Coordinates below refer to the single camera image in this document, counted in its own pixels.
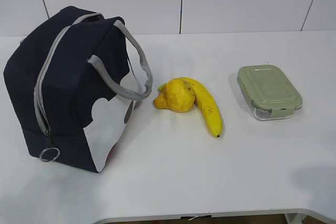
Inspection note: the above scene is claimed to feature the yellow lemon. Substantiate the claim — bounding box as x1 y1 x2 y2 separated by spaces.
153 78 195 113

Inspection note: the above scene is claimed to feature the yellow banana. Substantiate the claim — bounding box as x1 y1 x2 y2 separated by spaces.
179 77 224 138

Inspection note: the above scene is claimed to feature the navy blue lunch bag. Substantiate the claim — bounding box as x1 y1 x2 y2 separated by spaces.
3 6 153 173

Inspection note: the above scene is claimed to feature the green lid glass container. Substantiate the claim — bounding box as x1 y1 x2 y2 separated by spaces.
237 65 303 121

